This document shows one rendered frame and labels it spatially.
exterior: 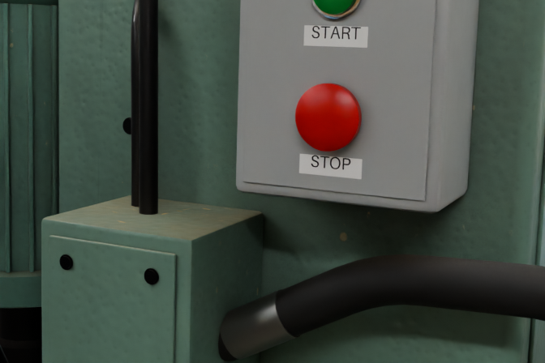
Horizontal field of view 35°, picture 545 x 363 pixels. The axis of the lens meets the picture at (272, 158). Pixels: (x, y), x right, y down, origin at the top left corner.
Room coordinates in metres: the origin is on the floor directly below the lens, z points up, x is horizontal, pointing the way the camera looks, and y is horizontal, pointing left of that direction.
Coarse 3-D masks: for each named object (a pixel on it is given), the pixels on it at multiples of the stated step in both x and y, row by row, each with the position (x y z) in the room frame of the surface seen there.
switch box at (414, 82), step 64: (256, 0) 0.40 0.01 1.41; (384, 0) 0.38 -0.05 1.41; (448, 0) 0.37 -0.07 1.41; (256, 64) 0.40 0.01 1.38; (320, 64) 0.39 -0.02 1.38; (384, 64) 0.38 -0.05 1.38; (448, 64) 0.37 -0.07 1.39; (256, 128) 0.40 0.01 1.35; (384, 128) 0.38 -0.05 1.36; (448, 128) 0.38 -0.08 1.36; (256, 192) 0.41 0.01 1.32; (320, 192) 0.39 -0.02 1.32; (384, 192) 0.38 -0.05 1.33; (448, 192) 0.38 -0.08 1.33
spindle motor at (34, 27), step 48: (0, 0) 0.59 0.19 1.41; (48, 0) 0.60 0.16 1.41; (0, 48) 0.59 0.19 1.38; (48, 48) 0.60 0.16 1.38; (0, 96) 0.59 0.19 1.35; (48, 96) 0.60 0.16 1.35; (0, 144) 0.59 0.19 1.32; (48, 144) 0.60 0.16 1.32; (0, 192) 0.59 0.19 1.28; (48, 192) 0.60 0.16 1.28; (0, 240) 0.59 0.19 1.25; (0, 288) 0.59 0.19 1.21
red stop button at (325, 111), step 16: (304, 96) 0.38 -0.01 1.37; (320, 96) 0.38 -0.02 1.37; (336, 96) 0.38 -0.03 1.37; (352, 96) 0.38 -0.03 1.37; (304, 112) 0.38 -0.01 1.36; (320, 112) 0.38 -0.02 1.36; (336, 112) 0.38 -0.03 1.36; (352, 112) 0.37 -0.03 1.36; (304, 128) 0.38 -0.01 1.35; (320, 128) 0.38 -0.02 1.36; (336, 128) 0.38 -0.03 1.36; (352, 128) 0.37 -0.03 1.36; (320, 144) 0.38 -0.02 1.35; (336, 144) 0.38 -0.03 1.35
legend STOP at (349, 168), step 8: (304, 160) 0.39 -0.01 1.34; (312, 160) 0.39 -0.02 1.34; (320, 160) 0.39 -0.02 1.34; (328, 160) 0.39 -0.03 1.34; (336, 160) 0.39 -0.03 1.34; (344, 160) 0.38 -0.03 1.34; (352, 160) 0.38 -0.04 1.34; (360, 160) 0.38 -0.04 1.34; (304, 168) 0.39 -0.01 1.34; (312, 168) 0.39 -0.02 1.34; (320, 168) 0.39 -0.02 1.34; (328, 168) 0.39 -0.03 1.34; (336, 168) 0.39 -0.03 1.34; (344, 168) 0.38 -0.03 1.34; (352, 168) 0.38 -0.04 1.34; (360, 168) 0.38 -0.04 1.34; (336, 176) 0.39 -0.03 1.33; (344, 176) 0.38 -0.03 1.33; (352, 176) 0.38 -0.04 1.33; (360, 176) 0.38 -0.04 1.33
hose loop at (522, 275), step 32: (384, 256) 0.40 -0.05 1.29; (416, 256) 0.40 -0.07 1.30; (288, 288) 0.42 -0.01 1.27; (320, 288) 0.40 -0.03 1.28; (352, 288) 0.40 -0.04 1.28; (384, 288) 0.39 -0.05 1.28; (416, 288) 0.38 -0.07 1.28; (448, 288) 0.38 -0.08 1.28; (480, 288) 0.37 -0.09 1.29; (512, 288) 0.37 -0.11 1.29; (544, 288) 0.36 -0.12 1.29; (224, 320) 0.42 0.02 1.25; (256, 320) 0.41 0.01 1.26; (288, 320) 0.41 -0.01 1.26; (320, 320) 0.40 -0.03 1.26; (544, 320) 0.37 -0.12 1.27; (224, 352) 0.42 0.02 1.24; (256, 352) 0.42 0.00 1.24
